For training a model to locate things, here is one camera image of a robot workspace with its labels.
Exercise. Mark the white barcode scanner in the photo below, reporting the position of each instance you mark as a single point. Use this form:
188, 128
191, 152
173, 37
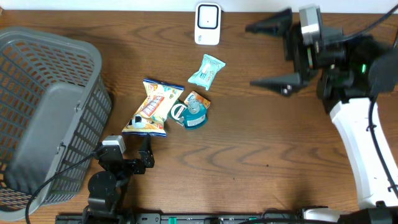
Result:
207, 23

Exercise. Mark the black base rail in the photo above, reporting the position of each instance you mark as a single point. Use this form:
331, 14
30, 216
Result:
156, 218

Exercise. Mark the teal tissue packet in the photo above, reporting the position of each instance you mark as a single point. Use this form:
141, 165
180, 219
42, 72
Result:
204, 77

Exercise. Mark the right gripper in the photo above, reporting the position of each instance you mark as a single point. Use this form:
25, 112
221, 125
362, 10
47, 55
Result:
310, 57

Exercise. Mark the grey plastic basket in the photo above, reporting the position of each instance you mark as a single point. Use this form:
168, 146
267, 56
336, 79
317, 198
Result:
54, 107

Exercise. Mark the small green box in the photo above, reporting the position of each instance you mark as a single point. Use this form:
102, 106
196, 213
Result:
176, 112

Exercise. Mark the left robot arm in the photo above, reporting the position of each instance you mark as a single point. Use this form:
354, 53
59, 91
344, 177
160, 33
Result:
109, 187

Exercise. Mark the yellow snack bag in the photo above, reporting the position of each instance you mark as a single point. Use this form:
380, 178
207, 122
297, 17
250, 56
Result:
152, 113

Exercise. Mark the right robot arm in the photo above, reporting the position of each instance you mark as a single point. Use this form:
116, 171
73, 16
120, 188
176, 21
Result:
352, 70

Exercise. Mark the small orange box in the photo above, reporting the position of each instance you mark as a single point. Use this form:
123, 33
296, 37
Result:
193, 95

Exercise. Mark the blue mouthwash bottle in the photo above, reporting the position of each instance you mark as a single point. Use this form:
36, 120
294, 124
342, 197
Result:
194, 115

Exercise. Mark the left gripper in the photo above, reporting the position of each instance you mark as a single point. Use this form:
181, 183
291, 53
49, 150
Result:
147, 155

